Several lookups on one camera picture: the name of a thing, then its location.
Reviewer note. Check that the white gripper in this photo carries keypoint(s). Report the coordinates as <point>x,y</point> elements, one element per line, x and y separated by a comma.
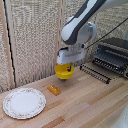
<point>70,55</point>

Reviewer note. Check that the yellow plastic bowl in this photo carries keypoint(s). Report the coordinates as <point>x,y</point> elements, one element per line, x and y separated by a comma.
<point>63,71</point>

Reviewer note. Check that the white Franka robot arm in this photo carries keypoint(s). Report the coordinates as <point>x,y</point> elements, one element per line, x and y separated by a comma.
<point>81,25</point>

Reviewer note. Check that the orange rectangular block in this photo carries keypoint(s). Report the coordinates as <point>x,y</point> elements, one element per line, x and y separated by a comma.
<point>53,90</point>

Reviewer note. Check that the black dish rack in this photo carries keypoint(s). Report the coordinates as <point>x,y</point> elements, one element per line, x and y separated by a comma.
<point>112,55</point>

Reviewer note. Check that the white floral-rim plate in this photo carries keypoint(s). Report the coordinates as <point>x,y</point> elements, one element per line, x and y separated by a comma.
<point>24,103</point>

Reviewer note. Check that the plain wooden post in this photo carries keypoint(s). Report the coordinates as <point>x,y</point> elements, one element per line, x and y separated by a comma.
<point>58,20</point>

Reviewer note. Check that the wooden post with black strip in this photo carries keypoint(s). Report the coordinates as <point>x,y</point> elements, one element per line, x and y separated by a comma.
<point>7,46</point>

